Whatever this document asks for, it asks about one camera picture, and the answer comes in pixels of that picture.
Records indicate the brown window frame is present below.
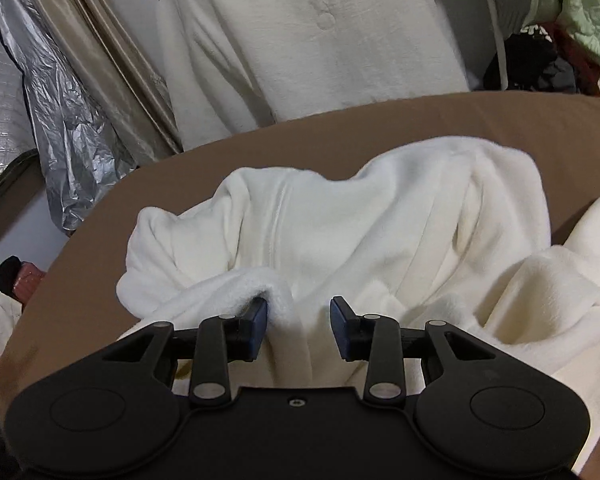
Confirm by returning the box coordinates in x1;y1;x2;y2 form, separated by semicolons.
0;150;41;271

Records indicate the red suitcase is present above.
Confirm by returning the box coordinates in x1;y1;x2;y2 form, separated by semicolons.
0;260;48;386

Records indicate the green quilted jacket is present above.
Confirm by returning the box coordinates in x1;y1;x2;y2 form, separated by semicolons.
535;0;600;98

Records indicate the small black garment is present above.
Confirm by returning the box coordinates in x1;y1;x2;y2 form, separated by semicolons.
0;255;23;293

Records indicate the red garment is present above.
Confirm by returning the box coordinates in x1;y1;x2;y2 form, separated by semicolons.
555;25;600;96

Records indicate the white fleece garment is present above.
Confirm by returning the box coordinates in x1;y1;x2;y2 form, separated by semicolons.
115;135;600;461

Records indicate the black printed clothes pile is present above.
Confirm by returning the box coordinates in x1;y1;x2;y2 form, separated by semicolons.
482;22;581;93

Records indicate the silver plastic cover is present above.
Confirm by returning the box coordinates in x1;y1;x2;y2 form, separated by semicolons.
0;0;136;236

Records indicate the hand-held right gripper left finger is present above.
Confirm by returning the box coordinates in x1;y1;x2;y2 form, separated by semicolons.
87;297;270;407

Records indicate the white rack pole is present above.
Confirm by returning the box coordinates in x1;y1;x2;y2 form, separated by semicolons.
475;0;508;92

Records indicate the cream hanging blanket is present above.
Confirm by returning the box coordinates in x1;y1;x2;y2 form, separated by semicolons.
87;0;473;153

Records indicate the quilted silver foil sheet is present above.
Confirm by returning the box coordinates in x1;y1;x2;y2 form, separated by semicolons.
0;0;38;181

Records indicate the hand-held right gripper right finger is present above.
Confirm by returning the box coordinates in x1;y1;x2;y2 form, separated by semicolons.
330;296;511;406

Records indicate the beige curtain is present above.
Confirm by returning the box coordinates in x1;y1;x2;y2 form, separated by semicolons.
15;0;183;168

